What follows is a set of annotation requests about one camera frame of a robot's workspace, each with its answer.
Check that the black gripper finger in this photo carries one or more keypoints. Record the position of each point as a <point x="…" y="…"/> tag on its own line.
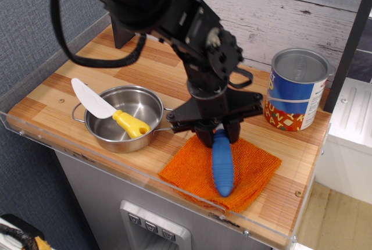
<point x="232" y="128"/>
<point x="206" y="134"/>

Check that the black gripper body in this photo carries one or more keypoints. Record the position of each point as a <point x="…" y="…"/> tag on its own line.
<point x="212" y="110"/>

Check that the blue handled metal fork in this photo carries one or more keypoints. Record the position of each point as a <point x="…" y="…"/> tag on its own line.
<point x="222" y="163"/>

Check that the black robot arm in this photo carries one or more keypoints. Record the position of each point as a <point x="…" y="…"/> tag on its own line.
<point x="210" y="54"/>

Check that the orange knitted cloth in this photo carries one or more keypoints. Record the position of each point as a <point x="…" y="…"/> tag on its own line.
<point x="191" y="171"/>

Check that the small steel pot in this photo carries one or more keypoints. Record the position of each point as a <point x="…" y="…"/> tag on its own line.
<point x="137" y="101"/>

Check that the blue soup can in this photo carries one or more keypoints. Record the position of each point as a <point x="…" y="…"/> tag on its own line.
<point x="297" y="80"/>

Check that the ice dispenser button panel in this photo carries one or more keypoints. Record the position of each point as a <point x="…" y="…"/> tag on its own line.
<point x="147" y="230"/>

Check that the white yellow toy knife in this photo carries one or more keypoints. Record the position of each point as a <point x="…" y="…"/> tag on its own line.
<point x="101" y="109"/>

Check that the white plastic appliance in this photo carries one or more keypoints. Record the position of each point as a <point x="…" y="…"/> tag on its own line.
<point x="345" y="161"/>

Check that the silver toy fridge cabinet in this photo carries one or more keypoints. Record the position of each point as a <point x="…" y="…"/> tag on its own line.
<point x="99" y="193"/>

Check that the yellow orange object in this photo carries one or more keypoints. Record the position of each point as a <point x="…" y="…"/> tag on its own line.
<point x="41" y="244"/>

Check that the black left vertical post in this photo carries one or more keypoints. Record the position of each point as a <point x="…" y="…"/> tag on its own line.
<point x="121" y="33"/>

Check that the black vertical post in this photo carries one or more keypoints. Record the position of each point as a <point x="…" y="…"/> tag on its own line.
<point x="121" y="33"/>
<point x="348" y="54"/>

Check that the black right vertical post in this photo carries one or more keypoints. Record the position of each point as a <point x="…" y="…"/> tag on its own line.
<point x="348" y="54"/>

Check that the clear acrylic guard rail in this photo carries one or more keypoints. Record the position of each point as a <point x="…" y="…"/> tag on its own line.
<point x="37" y="94"/>

